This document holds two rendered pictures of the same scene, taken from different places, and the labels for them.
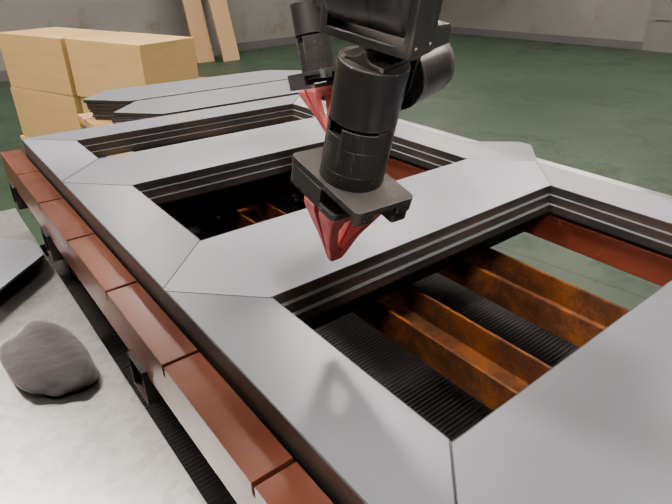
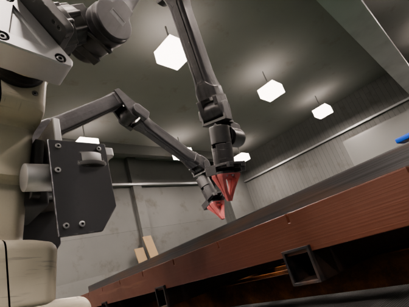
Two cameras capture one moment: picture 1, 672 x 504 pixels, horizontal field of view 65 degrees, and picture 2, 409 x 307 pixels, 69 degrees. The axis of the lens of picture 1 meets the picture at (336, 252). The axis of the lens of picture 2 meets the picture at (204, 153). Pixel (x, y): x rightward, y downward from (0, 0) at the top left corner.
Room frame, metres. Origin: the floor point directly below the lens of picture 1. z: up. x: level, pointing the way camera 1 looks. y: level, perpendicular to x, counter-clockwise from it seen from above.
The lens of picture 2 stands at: (-0.33, 0.07, 0.79)
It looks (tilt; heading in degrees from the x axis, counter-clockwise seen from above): 20 degrees up; 357
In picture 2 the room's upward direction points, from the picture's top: 17 degrees counter-clockwise
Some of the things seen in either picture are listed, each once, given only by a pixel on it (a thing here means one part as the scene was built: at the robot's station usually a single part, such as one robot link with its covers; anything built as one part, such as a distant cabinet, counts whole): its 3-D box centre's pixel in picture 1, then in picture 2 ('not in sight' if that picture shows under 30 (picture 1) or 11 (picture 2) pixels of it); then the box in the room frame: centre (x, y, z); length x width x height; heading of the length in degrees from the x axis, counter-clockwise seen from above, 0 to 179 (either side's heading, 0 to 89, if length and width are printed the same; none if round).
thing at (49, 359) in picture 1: (45, 357); not in sight; (0.60, 0.41, 0.69); 0.20 x 0.10 x 0.03; 44
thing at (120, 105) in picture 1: (225, 97); not in sight; (1.70, 0.35, 0.82); 0.80 x 0.40 x 0.06; 128
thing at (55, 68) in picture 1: (131, 95); not in sight; (3.68, 1.38, 0.41); 1.39 x 0.99 x 0.82; 57
